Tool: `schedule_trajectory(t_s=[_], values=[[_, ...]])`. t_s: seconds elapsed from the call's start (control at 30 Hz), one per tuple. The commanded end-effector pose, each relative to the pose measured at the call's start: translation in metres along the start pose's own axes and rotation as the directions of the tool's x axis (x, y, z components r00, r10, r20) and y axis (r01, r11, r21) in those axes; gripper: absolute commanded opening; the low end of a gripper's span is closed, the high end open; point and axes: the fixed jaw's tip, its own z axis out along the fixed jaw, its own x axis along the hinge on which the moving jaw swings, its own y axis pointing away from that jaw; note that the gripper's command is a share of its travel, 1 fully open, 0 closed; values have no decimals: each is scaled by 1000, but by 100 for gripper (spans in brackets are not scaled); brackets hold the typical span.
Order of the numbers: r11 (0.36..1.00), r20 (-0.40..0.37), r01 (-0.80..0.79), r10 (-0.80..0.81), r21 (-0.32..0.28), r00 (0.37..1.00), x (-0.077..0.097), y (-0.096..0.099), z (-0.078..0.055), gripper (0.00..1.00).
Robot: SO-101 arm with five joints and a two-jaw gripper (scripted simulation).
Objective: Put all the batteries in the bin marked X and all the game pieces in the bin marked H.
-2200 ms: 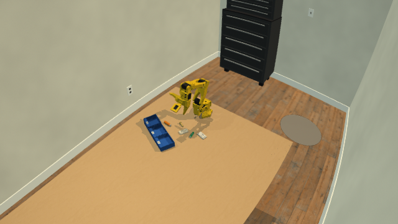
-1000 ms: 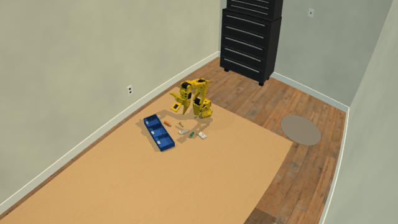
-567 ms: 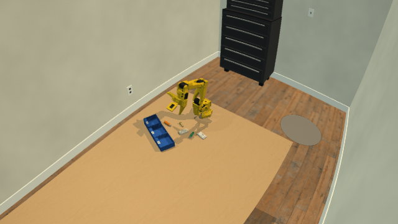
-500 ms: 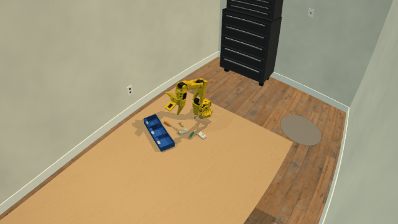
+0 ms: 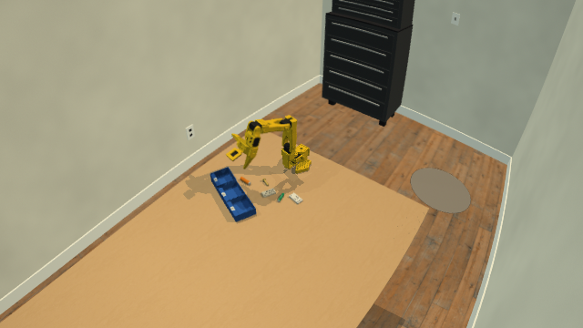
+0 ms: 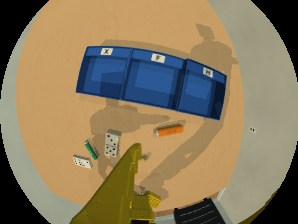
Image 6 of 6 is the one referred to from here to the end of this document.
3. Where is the blue bin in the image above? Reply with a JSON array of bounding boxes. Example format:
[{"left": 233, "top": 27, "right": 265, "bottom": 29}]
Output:
[{"left": 75, "top": 46, "right": 227, "bottom": 121}]

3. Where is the green battery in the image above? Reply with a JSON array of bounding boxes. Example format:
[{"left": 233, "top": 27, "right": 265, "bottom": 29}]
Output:
[{"left": 84, "top": 141, "right": 98, "bottom": 160}]

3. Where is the white domino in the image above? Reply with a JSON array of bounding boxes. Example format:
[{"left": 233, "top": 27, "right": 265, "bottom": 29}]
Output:
[
  {"left": 73, "top": 155, "right": 92, "bottom": 169},
  {"left": 104, "top": 132, "right": 119, "bottom": 158}
]

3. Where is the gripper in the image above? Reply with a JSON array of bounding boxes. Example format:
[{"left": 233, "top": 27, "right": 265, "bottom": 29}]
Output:
[{"left": 69, "top": 143, "right": 279, "bottom": 224}]

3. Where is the orange battery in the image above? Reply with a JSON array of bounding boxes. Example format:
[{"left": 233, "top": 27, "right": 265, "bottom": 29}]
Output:
[{"left": 155, "top": 124, "right": 183, "bottom": 137}]

